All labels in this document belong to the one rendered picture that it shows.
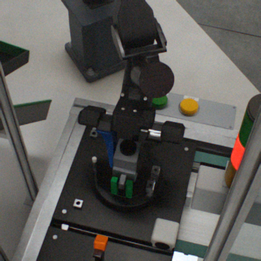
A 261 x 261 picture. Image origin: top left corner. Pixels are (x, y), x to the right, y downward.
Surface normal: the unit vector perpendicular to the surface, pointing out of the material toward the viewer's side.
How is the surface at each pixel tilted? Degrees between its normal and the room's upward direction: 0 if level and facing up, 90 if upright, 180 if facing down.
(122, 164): 90
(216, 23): 1
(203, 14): 0
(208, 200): 90
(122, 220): 0
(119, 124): 67
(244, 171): 90
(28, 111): 90
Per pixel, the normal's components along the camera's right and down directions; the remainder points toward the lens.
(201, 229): 0.01, -0.57
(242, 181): -0.25, 0.80
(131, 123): -0.22, 0.51
